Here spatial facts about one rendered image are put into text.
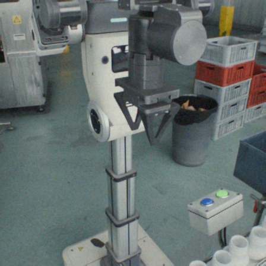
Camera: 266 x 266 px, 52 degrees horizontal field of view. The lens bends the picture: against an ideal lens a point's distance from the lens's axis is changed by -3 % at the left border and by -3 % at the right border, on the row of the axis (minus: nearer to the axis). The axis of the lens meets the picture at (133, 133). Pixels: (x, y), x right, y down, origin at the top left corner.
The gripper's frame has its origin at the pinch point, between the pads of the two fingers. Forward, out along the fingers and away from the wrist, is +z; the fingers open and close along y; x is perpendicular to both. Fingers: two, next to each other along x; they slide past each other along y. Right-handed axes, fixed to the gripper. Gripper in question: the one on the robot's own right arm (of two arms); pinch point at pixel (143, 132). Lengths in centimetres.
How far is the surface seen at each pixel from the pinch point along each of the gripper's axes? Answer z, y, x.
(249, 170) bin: 58, -29, 85
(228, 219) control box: 32.2, 3.8, 26.0
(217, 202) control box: 28.1, -0.1, 24.7
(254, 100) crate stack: 107, -169, 291
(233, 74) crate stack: 61, -159, 225
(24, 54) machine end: 55, -346, 44
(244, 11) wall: 57, -799, 1061
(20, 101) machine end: 120, -354, 30
